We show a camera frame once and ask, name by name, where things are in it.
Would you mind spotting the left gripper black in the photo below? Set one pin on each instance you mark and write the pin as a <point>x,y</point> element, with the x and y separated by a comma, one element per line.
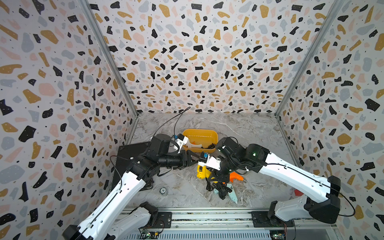
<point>188,162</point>

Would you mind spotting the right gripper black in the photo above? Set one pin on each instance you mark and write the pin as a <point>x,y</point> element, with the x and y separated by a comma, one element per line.
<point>218,177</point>

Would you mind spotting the orange hot glue gun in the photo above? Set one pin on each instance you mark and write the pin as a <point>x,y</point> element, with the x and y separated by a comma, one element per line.
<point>235,176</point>

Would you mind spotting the yellow plastic storage box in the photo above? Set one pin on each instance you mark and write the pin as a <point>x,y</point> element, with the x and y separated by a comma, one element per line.
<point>201,136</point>

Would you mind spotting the yellow hot glue gun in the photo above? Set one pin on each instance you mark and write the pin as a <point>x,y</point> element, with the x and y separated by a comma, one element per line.
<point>206,173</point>

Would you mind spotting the white hot glue gun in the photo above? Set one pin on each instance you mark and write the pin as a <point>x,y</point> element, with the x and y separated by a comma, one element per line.
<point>200,146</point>

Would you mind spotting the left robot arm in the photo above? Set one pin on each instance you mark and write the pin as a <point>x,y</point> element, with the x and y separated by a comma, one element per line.
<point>140,171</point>

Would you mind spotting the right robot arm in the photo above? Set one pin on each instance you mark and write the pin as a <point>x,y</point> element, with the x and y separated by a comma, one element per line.
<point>320,198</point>

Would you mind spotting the mint green hot glue gun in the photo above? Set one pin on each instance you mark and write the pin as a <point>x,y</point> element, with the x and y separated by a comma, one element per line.
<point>224,190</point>

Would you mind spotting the black flat box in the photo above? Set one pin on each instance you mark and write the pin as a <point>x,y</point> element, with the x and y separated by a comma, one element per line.
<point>125,155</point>

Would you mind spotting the small round metal disc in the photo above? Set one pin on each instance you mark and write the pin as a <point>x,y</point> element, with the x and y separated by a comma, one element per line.
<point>163,191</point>

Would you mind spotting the red small object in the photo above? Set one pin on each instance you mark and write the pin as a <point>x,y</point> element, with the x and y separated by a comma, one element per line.
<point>298,193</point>

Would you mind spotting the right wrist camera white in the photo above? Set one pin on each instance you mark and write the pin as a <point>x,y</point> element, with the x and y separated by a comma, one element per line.
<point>208,161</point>

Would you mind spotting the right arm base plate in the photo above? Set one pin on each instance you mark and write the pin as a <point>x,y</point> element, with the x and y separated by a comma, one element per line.
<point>260,219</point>

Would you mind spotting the aluminium front rail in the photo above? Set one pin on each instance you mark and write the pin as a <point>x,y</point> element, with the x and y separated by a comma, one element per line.
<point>195,220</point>

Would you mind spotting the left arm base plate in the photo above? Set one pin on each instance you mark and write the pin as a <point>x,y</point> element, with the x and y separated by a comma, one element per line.
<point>158,220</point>

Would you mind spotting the white perforated cable tray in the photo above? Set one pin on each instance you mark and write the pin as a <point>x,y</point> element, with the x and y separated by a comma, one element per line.
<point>216,235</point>

